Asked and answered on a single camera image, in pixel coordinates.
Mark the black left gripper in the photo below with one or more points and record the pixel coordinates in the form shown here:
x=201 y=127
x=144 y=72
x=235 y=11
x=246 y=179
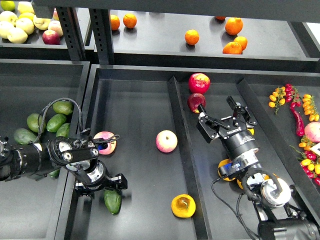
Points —
x=105 y=182

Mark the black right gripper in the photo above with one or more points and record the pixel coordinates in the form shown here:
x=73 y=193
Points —
x=235 y=137

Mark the dark green avocado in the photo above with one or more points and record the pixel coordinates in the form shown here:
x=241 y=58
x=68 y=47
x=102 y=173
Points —
x=112 y=200

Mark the yellow pear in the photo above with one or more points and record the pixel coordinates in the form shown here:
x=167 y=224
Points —
x=223 y=162
x=183 y=206
x=252 y=131
x=239 y=183

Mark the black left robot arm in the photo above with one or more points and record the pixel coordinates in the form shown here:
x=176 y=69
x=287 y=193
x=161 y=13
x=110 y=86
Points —
x=78 y=155

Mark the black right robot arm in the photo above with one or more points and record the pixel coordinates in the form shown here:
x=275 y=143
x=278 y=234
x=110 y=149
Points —
x=281 y=213

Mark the yellow pear top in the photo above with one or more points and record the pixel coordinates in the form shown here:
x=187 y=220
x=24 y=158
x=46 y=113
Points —
x=252 y=131

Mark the dark avocado lower right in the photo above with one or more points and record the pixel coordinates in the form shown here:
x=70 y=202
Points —
x=55 y=174

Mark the green avocado upper middle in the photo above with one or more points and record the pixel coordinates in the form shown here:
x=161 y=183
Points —
x=56 y=122

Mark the green avocado top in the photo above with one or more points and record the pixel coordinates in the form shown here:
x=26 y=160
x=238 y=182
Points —
x=63 y=107

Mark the green avocado upper left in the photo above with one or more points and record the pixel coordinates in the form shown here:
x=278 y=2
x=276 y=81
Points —
x=33 y=122

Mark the dark red apple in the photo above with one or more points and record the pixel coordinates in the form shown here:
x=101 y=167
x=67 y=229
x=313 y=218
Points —
x=194 y=100

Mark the pink apple left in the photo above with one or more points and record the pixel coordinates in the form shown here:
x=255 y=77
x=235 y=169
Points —
x=110 y=147

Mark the pink apple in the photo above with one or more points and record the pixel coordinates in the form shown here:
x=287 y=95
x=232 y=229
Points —
x=166 y=141
x=110 y=147

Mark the bright red apple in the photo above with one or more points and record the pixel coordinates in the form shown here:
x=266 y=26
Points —
x=199 y=83

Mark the orange cherry tomato bunch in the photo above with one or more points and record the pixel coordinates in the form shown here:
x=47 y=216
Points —
x=277 y=99

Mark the pink apple centre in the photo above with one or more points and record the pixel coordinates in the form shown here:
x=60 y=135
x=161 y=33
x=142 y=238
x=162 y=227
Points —
x=166 y=141

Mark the black left tray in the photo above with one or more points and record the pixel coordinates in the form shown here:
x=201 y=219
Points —
x=30 y=209

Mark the red cherry tomato bunch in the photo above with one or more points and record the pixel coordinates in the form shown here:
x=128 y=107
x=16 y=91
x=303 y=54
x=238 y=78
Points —
x=292 y=96

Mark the orange front right shelf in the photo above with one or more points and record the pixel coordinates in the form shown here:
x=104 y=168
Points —
x=233 y=48

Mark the black middle divided tray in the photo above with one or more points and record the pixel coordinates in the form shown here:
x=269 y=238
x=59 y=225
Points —
x=137 y=104

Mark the red chili pepper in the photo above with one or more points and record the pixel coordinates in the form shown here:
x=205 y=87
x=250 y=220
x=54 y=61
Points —
x=299 y=124

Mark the orange small right shelf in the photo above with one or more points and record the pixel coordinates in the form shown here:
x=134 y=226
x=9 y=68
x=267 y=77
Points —
x=242 y=41

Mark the pink apple right edge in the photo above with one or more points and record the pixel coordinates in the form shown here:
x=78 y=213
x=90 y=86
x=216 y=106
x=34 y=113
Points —
x=312 y=131

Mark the orange centre shelf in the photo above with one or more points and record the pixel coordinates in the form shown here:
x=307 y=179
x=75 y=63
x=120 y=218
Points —
x=191 y=37

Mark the large orange right shelf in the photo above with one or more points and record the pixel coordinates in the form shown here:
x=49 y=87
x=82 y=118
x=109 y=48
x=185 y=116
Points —
x=233 y=26

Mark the mixed cherry tomatoes lower right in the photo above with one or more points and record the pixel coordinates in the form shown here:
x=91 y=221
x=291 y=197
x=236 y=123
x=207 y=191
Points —
x=308 y=160

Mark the white label card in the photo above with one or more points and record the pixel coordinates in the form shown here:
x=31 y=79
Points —
x=316 y=149

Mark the orange half hidden top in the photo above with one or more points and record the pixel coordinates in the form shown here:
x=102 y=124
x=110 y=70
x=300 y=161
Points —
x=220 y=18

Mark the black upper right shelf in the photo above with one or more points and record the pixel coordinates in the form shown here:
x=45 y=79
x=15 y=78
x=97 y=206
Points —
x=158 y=40

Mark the black shelf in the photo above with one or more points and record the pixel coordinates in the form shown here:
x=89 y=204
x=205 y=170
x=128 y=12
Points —
x=158 y=40
x=35 y=49

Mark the orange far left shelf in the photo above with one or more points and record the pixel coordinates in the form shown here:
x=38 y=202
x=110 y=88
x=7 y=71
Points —
x=114 y=22

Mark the black upper left shelf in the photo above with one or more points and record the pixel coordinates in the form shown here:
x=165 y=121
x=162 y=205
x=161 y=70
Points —
x=35 y=49

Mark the green avocado by tray wall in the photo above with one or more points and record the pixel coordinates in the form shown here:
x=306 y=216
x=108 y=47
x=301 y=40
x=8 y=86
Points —
x=64 y=130

